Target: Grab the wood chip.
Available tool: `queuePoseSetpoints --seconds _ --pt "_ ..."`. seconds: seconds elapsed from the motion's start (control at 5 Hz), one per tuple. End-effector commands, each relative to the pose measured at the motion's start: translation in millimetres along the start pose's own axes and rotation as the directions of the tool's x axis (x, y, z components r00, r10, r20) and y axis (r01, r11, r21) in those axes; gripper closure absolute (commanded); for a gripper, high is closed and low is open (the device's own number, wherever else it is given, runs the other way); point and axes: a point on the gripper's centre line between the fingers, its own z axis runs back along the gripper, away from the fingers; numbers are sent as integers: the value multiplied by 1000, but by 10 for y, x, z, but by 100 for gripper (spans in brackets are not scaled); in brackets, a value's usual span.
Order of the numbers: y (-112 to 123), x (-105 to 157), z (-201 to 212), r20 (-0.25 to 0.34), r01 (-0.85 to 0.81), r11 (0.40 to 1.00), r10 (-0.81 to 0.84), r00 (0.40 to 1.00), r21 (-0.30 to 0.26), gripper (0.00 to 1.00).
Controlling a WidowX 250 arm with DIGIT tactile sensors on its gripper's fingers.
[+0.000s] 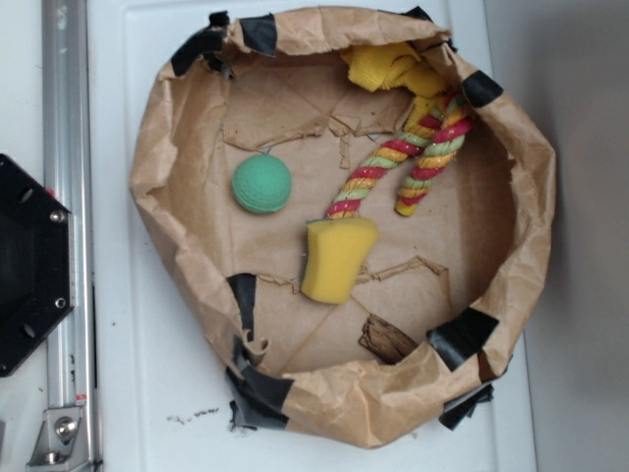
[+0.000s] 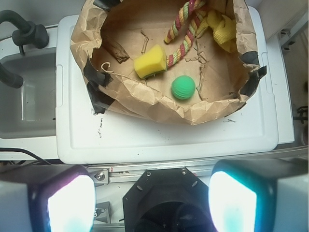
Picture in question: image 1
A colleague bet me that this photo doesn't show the metal corner bracket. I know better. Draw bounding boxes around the metal corner bracket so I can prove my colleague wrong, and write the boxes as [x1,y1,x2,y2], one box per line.
[26,406,89,471]

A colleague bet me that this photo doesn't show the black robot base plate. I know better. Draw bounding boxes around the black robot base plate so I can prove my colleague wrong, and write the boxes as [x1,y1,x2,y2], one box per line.
[1,154,73,378]

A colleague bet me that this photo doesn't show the yellow sponge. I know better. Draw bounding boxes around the yellow sponge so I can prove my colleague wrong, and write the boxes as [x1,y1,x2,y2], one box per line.
[301,218,379,304]

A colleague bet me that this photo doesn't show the green dimpled ball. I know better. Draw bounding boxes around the green dimpled ball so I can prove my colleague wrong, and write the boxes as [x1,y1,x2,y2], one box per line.
[232,154,292,214]

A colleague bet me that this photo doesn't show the multicolour twisted rope toy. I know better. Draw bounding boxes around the multicolour twisted rope toy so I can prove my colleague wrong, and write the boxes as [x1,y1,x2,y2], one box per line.
[325,91,473,219]

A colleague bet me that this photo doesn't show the brown paper bag bin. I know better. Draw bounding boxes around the brown paper bag bin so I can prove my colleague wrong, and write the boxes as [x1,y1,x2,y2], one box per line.
[130,7,555,448]

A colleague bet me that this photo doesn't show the yellow cloth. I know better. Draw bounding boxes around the yellow cloth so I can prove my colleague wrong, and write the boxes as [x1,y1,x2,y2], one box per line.
[341,42,450,131]

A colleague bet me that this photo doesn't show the aluminium rail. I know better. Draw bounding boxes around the aluminium rail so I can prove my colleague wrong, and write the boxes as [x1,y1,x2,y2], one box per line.
[42,1,102,471]

